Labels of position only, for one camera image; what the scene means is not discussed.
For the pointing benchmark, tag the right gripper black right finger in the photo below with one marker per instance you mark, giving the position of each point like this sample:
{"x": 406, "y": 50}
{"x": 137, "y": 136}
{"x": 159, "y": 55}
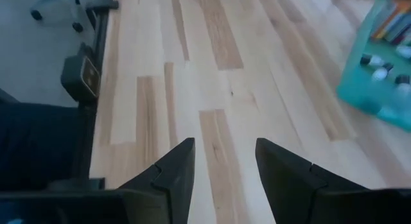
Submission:
{"x": 305, "y": 198}

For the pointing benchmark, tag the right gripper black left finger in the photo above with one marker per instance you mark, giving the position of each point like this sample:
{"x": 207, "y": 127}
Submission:
{"x": 160, "y": 198}

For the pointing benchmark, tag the small green label dropper bottle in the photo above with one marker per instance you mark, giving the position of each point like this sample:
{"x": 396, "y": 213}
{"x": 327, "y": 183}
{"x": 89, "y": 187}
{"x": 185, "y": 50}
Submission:
{"x": 403, "y": 81}

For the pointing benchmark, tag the green translucent plastic tray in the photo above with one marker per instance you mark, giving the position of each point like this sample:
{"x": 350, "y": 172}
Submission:
{"x": 356, "y": 89}

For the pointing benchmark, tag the dark navy chair seat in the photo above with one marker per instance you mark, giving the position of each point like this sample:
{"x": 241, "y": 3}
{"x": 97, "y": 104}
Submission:
{"x": 32, "y": 143}

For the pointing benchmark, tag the grey chair wheeled base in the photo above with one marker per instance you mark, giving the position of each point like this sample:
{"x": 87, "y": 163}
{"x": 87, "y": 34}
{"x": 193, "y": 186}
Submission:
{"x": 54, "y": 2}

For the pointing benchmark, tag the black aluminium table frame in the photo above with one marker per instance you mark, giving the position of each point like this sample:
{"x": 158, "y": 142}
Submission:
{"x": 88, "y": 137}

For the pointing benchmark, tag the small black camera box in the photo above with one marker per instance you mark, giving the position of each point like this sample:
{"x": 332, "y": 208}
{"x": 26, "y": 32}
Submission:
{"x": 80, "y": 76}

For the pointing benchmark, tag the black clamp bracket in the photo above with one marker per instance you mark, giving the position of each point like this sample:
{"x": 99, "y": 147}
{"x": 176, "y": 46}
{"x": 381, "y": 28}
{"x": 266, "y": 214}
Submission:
{"x": 102, "y": 4}

